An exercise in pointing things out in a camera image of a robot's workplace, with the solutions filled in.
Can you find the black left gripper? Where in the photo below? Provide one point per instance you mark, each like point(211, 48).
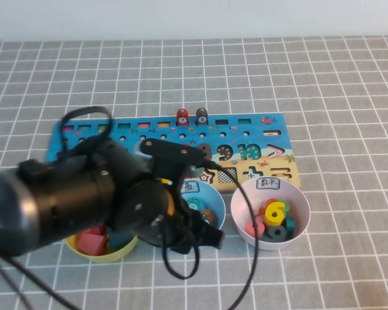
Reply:
point(174, 226)

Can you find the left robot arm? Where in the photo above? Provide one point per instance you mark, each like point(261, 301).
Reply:
point(51, 200)

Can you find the teal fish piece numbered two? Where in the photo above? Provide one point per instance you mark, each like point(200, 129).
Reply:
point(194, 205)

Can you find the light blue plastic bowl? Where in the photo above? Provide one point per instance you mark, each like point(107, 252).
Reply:
point(218, 203)

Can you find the paper label on blue bowl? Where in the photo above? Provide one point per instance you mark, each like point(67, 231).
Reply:
point(190, 188)

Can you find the pale pink plastic bowl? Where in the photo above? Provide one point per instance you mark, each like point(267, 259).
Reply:
point(245, 203)

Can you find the paper label on pink bowl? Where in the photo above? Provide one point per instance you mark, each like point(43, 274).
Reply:
point(268, 183)

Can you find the yellow plastic bowl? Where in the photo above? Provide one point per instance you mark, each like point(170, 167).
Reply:
point(100, 257)

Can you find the colourful wooden puzzle board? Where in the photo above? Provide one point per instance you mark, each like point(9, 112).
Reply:
point(245, 135)

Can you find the brown fish piece numbered eight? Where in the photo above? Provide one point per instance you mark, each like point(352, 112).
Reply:
point(202, 119)

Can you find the red fish piece numbered seven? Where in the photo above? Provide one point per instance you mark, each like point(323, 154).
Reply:
point(182, 119)

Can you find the orange-brown wooden fish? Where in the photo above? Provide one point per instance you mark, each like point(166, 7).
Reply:
point(208, 213)

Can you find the pink wooden number five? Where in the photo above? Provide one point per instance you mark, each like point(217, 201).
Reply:
point(250, 230)

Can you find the grey wooden number nine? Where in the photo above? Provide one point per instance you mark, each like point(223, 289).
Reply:
point(265, 237)

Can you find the orange wooden number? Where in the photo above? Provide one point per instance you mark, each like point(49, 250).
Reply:
point(262, 210)

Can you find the yellow wooden number six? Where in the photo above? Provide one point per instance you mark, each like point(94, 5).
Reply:
point(269, 213)

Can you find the dark teal wooden square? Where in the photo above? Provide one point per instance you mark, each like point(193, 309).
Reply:
point(121, 241)

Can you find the teal wooden number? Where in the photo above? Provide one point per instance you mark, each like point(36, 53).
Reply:
point(290, 226)

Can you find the brown wooden number eight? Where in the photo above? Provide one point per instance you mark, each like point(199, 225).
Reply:
point(207, 149)

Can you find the green wooden number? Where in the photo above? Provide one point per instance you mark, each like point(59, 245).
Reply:
point(287, 206)

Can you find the coral pink wooden block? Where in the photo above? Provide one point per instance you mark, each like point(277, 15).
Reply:
point(89, 244)

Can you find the grey checked tablecloth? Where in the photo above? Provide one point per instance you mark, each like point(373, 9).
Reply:
point(342, 97)

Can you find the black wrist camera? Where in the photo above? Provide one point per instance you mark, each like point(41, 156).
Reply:
point(171, 151)

